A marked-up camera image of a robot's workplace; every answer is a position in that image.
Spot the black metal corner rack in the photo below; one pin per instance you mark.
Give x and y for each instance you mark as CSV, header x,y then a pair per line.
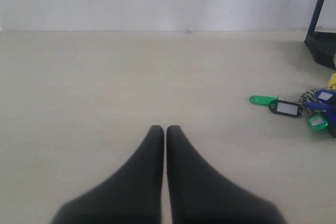
x,y
321,44

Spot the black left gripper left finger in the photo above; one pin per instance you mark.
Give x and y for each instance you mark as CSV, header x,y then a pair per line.
x,y
131,195

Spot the colourful key tag bunch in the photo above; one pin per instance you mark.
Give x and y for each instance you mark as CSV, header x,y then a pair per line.
x,y
316,105

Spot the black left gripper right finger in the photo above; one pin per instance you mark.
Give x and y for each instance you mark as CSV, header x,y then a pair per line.
x,y
200,194

